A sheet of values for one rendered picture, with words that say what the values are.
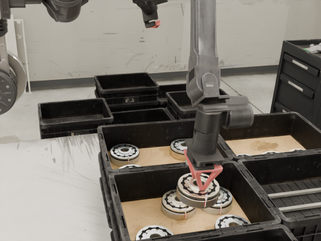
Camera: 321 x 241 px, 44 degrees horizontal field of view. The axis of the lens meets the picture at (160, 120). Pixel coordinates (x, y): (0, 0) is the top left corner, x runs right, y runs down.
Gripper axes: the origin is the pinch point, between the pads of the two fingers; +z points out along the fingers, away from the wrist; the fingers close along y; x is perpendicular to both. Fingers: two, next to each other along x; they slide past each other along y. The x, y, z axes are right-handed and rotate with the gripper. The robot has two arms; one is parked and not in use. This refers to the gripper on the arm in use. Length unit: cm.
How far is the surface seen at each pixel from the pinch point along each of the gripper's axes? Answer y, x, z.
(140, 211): 15.0, 10.4, 20.6
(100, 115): 150, 7, 57
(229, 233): -8.5, -5.9, 9.7
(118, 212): 4.2, 18.8, 10.5
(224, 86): 304, -146, 106
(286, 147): 42, -52, 20
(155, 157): 43.3, -0.8, 20.9
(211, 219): 8.0, -9.0, 20.0
